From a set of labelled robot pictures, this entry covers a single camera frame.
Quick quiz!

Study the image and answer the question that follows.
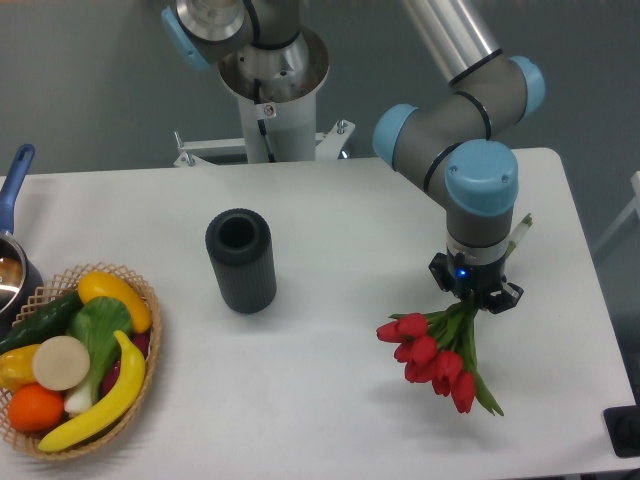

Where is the yellow plastic banana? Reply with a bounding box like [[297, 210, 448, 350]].
[[38, 330, 146, 453]]

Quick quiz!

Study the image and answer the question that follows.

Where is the yellow plastic bell pepper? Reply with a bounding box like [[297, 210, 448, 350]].
[[0, 344, 40, 392]]

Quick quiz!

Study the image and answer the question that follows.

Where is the white furniture frame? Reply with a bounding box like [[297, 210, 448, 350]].
[[592, 171, 639, 263]]

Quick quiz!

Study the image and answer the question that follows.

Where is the green plastic bok choy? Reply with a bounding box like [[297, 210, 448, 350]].
[[64, 296, 132, 417]]

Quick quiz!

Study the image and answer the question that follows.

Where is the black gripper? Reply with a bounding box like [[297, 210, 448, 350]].
[[429, 252, 524, 314]]

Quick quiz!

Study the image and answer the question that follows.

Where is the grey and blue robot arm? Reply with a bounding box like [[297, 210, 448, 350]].
[[161, 1, 545, 314]]

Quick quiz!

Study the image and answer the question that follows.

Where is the green plastic cucumber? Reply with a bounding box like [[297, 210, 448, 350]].
[[1, 291, 83, 354]]

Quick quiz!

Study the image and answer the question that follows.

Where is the red tulip bouquet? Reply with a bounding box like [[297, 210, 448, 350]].
[[375, 213, 534, 418]]

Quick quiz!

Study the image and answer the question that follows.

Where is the black device at table edge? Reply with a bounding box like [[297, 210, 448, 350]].
[[603, 405, 639, 458]]

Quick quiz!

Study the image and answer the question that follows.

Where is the orange plastic fruit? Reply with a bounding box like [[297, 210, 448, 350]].
[[7, 384, 64, 433]]

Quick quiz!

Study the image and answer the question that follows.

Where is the dark grey ribbed vase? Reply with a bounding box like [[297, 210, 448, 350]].
[[205, 208, 277, 314]]

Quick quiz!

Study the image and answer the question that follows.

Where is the dark red plastic vegetable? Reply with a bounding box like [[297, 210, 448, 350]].
[[101, 331, 151, 399]]

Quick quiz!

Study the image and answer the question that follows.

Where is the beige round slice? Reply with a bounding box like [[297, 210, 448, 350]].
[[31, 336, 90, 391]]

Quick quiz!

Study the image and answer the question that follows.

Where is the blue handled saucepan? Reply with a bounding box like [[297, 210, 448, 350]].
[[1, 144, 43, 338]]

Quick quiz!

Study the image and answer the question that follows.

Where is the woven wicker basket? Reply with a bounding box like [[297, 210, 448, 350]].
[[1, 262, 162, 461]]

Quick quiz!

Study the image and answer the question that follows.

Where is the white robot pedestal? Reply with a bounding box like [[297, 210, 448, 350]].
[[174, 26, 356, 167]]

